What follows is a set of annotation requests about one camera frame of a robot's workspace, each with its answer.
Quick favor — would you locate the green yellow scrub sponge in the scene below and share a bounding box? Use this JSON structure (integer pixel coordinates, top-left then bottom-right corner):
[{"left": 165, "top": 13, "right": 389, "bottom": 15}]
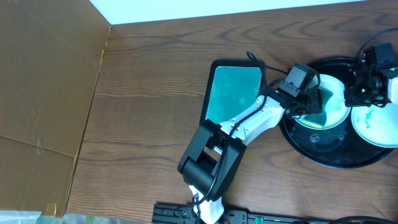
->
[{"left": 298, "top": 91, "right": 332, "bottom": 129}]

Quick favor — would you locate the pale green plate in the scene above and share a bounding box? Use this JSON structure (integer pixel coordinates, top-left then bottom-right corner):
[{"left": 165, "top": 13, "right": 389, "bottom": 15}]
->
[
  {"left": 294, "top": 73, "right": 351, "bottom": 131},
  {"left": 351, "top": 103, "right": 397, "bottom": 148}
]

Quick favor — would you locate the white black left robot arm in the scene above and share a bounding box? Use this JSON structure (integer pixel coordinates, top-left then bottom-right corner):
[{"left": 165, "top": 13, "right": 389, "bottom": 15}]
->
[{"left": 177, "top": 88, "right": 323, "bottom": 223}]

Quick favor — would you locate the round black serving tray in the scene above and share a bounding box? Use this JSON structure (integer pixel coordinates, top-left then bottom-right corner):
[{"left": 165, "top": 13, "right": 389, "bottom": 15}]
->
[{"left": 279, "top": 57, "right": 397, "bottom": 169}]

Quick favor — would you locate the black rectangular soap water tray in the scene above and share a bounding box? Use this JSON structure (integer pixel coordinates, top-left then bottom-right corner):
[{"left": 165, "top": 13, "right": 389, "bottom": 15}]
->
[{"left": 200, "top": 59, "right": 262, "bottom": 124}]

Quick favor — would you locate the brown cardboard panel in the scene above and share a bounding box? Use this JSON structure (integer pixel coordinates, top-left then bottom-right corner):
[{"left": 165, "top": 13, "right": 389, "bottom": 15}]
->
[{"left": 1, "top": 0, "right": 111, "bottom": 217}]

